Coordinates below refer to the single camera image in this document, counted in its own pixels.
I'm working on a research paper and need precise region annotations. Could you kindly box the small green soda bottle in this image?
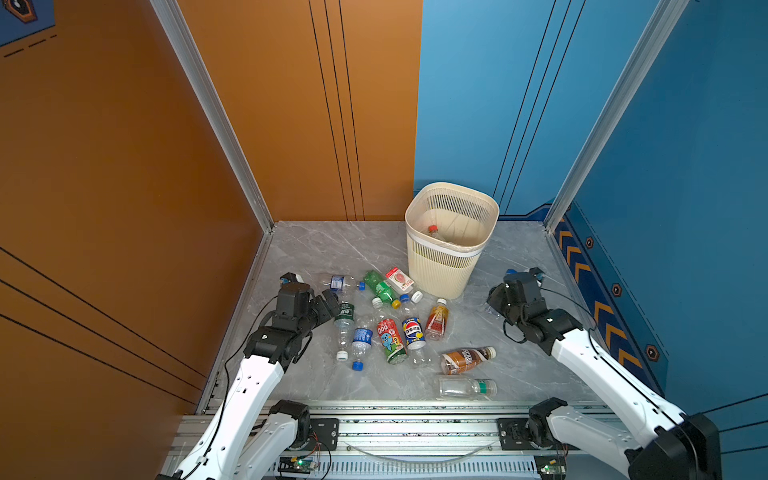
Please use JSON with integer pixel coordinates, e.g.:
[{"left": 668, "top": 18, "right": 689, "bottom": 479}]
[{"left": 363, "top": 269, "right": 401, "bottom": 309}]

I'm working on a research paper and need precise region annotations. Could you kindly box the red Qoo drink bottle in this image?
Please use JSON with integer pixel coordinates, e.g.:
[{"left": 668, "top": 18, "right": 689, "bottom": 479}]
[{"left": 371, "top": 297, "right": 407, "bottom": 365}]

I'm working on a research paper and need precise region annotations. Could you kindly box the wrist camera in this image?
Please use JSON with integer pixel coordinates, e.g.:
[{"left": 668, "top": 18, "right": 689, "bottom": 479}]
[
  {"left": 505, "top": 267, "right": 545, "bottom": 284},
  {"left": 279, "top": 272, "right": 304, "bottom": 288}
]

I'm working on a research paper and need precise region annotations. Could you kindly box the green circuit board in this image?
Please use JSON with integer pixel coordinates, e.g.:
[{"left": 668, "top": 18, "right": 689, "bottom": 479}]
[
  {"left": 534, "top": 456, "right": 567, "bottom": 480},
  {"left": 276, "top": 457, "right": 319, "bottom": 477}
]

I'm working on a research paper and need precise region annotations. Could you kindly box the cream plastic waste bin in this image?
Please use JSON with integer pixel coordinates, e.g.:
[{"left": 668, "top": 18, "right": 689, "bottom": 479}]
[{"left": 405, "top": 182, "right": 500, "bottom": 300}]

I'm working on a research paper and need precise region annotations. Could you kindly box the Pepsi label clear bottle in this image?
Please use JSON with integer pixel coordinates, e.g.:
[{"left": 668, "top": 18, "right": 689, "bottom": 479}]
[{"left": 400, "top": 294, "right": 431, "bottom": 368}]

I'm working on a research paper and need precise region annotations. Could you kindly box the right green circuit board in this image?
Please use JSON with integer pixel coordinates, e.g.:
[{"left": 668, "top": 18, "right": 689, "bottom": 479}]
[{"left": 534, "top": 456, "right": 567, "bottom": 480}]

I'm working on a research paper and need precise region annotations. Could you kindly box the left aluminium corner post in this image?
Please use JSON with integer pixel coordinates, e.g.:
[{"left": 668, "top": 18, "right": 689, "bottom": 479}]
[{"left": 148, "top": 0, "right": 276, "bottom": 233}]

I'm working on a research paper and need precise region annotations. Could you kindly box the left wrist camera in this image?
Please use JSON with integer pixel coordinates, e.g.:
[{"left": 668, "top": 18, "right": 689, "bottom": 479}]
[{"left": 279, "top": 272, "right": 304, "bottom": 288}]

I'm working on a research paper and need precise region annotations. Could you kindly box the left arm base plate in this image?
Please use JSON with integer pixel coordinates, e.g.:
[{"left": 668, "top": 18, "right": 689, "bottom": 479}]
[{"left": 287, "top": 417, "right": 340, "bottom": 451}]

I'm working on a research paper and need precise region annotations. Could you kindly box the right aluminium corner post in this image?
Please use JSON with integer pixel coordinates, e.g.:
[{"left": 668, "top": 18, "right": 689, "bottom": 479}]
[{"left": 544, "top": 0, "right": 689, "bottom": 234}]

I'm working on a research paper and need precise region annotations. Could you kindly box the small clear bottle blue label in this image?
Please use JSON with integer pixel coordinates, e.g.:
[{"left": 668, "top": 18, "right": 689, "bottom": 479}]
[{"left": 319, "top": 273, "right": 366, "bottom": 294}]

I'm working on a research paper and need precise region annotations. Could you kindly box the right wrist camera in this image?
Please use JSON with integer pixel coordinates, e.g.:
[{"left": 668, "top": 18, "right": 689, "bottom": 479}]
[{"left": 505, "top": 267, "right": 545, "bottom": 284}]

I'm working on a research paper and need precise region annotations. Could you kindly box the orange red label bottle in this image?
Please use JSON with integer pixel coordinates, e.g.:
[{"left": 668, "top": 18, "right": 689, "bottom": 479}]
[{"left": 425, "top": 298, "right": 450, "bottom": 341}]

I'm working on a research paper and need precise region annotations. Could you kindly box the aluminium corner post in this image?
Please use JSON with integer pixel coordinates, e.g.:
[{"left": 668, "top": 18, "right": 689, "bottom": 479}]
[
  {"left": 148, "top": 0, "right": 276, "bottom": 233},
  {"left": 544, "top": 0, "right": 689, "bottom": 234}
]

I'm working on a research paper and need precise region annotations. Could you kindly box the clear bottle dark green label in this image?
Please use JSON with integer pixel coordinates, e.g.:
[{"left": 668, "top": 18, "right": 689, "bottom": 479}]
[{"left": 334, "top": 301, "right": 355, "bottom": 362}]

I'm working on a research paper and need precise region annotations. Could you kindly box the brown coffee drink bottle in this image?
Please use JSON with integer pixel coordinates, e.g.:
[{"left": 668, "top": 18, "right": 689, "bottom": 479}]
[{"left": 440, "top": 346, "right": 497, "bottom": 375}]

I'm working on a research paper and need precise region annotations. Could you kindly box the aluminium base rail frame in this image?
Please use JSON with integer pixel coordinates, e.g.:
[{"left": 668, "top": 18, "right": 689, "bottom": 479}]
[{"left": 168, "top": 402, "right": 602, "bottom": 476}]

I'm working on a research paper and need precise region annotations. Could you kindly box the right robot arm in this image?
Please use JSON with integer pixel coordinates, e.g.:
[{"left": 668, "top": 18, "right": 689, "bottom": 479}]
[{"left": 486, "top": 270, "right": 723, "bottom": 479}]

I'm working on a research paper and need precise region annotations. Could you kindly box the clear bottle green cap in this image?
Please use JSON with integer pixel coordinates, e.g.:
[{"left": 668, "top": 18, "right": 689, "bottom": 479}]
[{"left": 438, "top": 375, "right": 498, "bottom": 399}]

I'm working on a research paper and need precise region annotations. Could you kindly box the bottle with watermelon label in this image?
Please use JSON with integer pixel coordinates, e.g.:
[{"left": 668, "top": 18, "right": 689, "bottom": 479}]
[{"left": 385, "top": 267, "right": 423, "bottom": 304}]

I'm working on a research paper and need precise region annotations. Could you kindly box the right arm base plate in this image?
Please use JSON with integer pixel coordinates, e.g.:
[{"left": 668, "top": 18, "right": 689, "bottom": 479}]
[{"left": 496, "top": 418, "right": 578, "bottom": 451}]

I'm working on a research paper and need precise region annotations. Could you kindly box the left green circuit board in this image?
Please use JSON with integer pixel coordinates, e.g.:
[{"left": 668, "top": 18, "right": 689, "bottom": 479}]
[{"left": 276, "top": 457, "right": 319, "bottom": 477}]

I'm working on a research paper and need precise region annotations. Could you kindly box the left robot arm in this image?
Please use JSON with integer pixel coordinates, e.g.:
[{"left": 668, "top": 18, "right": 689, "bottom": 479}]
[{"left": 168, "top": 280, "right": 341, "bottom": 479}]

